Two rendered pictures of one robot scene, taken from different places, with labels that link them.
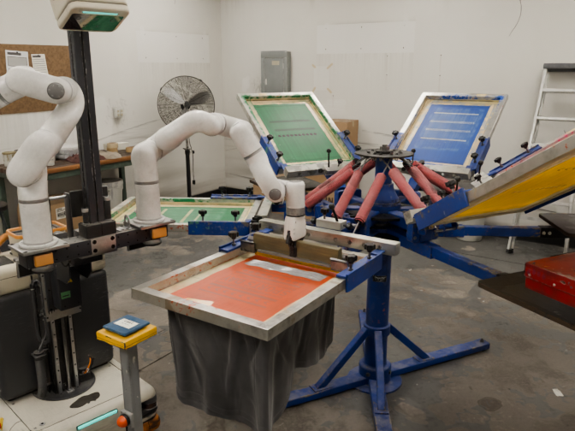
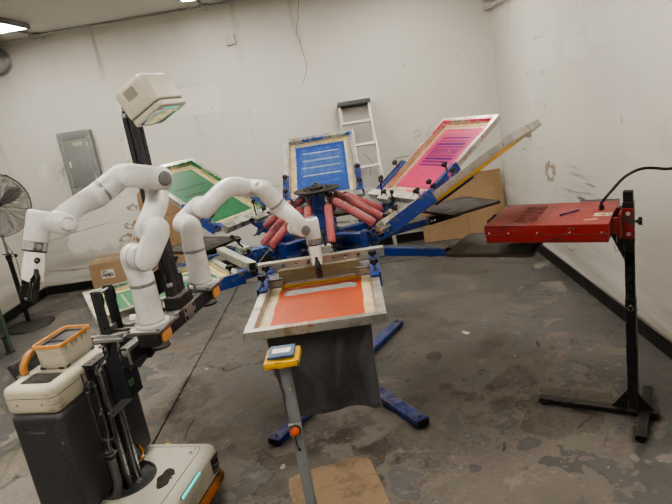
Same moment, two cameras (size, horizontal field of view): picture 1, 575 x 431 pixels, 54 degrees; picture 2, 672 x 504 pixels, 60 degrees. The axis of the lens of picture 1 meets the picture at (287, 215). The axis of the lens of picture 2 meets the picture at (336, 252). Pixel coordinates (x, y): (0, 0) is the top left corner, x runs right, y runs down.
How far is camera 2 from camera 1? 1.33 m
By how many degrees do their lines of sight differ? 29
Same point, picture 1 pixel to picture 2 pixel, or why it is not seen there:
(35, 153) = (159, 236)
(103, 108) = not seen: outside the picture
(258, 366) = (366, 351)
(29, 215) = (149, 297)
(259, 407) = (371, 383)
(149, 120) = not seen: outside the picture
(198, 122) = (236, 186)
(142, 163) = (194, 233)
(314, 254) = (338, 269)
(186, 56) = not seen: outside the picture
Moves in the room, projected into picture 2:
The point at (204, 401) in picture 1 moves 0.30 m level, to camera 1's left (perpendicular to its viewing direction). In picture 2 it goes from (317, 404) to (255, 433)
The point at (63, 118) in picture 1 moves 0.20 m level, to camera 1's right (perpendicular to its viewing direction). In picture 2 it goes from (162, 202) to (213, 191)
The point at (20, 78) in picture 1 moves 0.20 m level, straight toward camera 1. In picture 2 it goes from (136, 173) to (176, 169)
